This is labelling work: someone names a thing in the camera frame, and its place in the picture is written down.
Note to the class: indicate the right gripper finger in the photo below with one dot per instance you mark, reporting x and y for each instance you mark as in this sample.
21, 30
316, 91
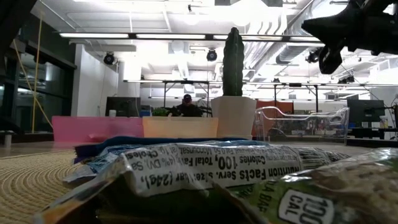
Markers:
332, 28

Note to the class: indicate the blue wrapper granola bar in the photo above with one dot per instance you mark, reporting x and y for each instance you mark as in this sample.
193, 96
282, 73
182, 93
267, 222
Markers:
99, 146
102, 161

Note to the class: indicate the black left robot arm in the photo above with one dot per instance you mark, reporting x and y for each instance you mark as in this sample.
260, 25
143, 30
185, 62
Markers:
12, 18

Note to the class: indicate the ceiling light strip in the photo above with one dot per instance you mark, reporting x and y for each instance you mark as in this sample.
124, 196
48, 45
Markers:
304, 39
261, 38
171, 36
93, 35

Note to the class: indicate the black ceiling spotlight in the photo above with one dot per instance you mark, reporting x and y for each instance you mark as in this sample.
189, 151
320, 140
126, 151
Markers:
312, 57
212, 55
109, 59

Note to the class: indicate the black computer monitor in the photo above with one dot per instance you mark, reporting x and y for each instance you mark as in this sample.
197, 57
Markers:
122, 107
367, 112

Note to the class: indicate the orange partition panel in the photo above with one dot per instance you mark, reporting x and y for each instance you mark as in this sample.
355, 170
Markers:
280, 104

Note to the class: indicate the clear plastic bin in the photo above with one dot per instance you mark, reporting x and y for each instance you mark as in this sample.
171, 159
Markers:
343, 124

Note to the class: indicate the person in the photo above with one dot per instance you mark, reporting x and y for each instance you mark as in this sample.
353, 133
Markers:
188, 109

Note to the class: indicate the orange plastic bin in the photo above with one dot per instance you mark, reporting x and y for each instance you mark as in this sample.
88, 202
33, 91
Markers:
180, 127

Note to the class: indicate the green leafy plant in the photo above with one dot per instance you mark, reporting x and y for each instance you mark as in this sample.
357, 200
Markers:
160, 112

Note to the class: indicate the white cup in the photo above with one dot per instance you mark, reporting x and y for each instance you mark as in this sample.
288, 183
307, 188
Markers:
112, 113

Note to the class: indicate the pink plastic bin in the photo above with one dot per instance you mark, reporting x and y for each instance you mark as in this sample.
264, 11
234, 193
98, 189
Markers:
93, 127

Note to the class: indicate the round woven placemat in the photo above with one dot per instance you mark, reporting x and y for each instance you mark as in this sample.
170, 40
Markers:
25, 186

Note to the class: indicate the black workbench frame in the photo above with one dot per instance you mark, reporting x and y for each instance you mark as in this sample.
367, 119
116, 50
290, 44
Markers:
275, 93
186, 82

